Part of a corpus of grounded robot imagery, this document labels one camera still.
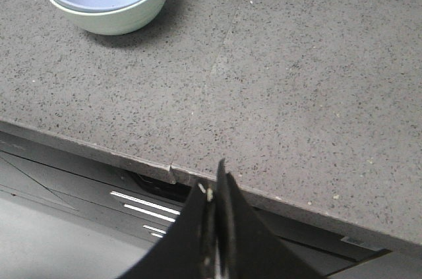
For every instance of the dark cabinet front below counter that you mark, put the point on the dark cabinet front below counter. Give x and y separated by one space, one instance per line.
144 207

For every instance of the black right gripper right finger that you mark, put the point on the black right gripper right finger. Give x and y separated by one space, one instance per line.
247 248

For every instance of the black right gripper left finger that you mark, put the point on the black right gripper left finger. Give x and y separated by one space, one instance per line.
188 249

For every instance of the green bowl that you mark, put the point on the green bowl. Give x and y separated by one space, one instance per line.
114 23

